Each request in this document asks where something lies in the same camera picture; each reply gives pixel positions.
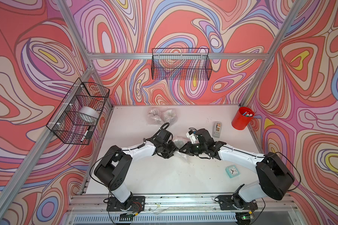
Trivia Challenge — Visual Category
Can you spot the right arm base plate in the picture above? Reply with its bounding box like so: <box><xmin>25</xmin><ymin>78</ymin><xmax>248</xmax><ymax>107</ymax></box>
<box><xmin>214</xmin><ymin>195</ymin><xmax>258</xmax><ymax>211</ymax></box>

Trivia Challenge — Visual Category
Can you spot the bubble wrap sheet stack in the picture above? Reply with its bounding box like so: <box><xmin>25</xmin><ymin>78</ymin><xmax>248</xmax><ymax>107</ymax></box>
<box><xmin>173</xmin><ymin>137</ymin><xmax>189</xmax><ymax>163</ymax></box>

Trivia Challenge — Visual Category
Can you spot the black wire basket left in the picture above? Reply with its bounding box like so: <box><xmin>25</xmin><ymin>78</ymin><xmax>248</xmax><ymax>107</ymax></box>
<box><xmin>46</xmin><ymin>78</ymin><xmax>110</xmax><ymax>145</ymax></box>

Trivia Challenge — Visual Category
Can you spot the black wire basket back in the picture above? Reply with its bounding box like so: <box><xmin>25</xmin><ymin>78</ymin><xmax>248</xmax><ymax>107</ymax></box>
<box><xmin>151</xmin><ymin>47</ymin><xmax>213</xmax><ymax>81</ymax></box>

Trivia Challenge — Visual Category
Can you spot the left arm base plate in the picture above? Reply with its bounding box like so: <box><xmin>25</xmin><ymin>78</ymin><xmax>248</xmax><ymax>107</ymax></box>
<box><xmin>107</xmin><ymin>196</ymin><xmax>146</xmax><ymax>212</ymax></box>

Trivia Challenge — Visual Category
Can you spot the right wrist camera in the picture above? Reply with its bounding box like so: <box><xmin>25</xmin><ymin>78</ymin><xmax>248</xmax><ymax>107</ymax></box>
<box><xmin>185</xmin><ymin>128</ymin><xmax>215</xmax><ymax>145</ymax></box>

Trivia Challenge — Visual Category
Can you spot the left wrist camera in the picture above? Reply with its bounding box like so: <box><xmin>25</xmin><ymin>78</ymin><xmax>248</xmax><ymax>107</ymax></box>
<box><xmin>155</xmin><ymin>129</ymin><xmax>173</xmax><ymax>143</ymax></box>

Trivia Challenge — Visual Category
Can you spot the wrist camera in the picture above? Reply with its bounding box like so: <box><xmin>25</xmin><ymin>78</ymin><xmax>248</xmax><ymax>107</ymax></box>
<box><xmin>155</xmin><ymin>129</ymin><xmax>173</xmax><ymax>143</ymax></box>
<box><xmin>185</xmin><ymin>128</ymin><xmax>215</xmax><ymax>145</ymax></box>

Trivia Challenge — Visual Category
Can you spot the black wire basket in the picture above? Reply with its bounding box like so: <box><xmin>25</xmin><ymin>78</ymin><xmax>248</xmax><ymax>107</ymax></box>
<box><xmin>46</xmin><ymin>78</ymin><xmax>110</xmax><ymax>145</ymax></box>
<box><xmin>151</xmin><ymin>47</ymin><xmax>213</xmax><ymax>81</ymax></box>

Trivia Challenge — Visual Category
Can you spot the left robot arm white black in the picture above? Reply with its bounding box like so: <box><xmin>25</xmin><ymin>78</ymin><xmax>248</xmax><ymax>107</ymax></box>
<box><xmin>94</xmin><ymin>134</ymin><xmax>177</xmax><ymax>203</ymax></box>

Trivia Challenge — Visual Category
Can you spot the red pen holder cup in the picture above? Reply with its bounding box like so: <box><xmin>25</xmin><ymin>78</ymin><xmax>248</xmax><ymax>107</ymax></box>
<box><xmin>232</xmin><ymin>107</ymin><xmax>255</xmax><ymax>130</ymax></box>

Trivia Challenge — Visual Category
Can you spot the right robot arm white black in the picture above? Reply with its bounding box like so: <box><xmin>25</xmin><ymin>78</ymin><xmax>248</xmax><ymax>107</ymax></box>
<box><xmin>179</xmin><ymin>141</ymin><xmax>295</xmax><ymax>210</ymax></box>

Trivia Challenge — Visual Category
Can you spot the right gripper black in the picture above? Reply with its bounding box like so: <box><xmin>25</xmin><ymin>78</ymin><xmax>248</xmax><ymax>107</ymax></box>
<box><xmin>178</xmin><ymin>141</ymin><xmax>207</xmax><ymax>156</ymax></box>

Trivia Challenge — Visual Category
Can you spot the bubble wrap sheet around mug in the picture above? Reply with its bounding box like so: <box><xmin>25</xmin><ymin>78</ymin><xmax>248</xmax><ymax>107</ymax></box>
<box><xmin>147</xmin><ymin>108</ymin><xmax>164</xmax><ymax>125</ymax></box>

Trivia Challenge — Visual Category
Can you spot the small green alarm clock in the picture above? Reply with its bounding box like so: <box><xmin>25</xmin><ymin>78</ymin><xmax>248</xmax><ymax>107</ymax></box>
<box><xmin>225</xmin><ymin>165</ymin><xmax>240</xmax><ymax>179</ymax></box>

